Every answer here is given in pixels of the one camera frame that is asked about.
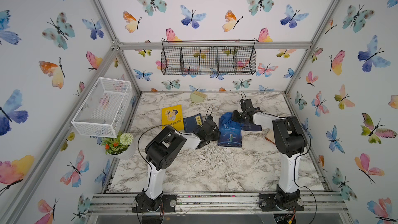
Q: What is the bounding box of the green scrub brush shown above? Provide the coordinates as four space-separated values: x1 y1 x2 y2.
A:
190 91 207 105

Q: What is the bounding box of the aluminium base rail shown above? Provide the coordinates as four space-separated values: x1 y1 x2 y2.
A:
88 191 348 216

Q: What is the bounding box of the dark blue Chinese book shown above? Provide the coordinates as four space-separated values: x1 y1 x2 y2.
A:
183 113 203 133

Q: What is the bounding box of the yellow illustrated book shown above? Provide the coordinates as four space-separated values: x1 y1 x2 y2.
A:
161 105 184 131

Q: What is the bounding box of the black wire wall basket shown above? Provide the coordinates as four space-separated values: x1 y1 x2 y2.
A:
158 40 257 76

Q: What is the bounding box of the dark blue horse-cover book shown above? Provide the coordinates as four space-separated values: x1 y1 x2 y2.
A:
240 122 262 132

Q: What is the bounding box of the blue cloth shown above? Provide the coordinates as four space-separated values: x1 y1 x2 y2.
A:
219 112 243 130

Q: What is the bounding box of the white mesh wall basket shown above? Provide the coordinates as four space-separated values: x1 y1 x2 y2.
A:
72 77 133 138

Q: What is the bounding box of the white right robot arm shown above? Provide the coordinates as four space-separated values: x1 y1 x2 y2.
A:
232 109 308 211

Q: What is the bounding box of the potted flower plant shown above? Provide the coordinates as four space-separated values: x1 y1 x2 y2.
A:
101 132 136 160

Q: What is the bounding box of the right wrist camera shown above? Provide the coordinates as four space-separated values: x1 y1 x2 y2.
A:
240 99 254 112

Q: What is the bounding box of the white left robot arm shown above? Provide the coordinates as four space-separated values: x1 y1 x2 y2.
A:
133 116 220 213

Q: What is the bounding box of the blue Little Prince book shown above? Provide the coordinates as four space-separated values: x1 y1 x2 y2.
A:
218 119 243 148

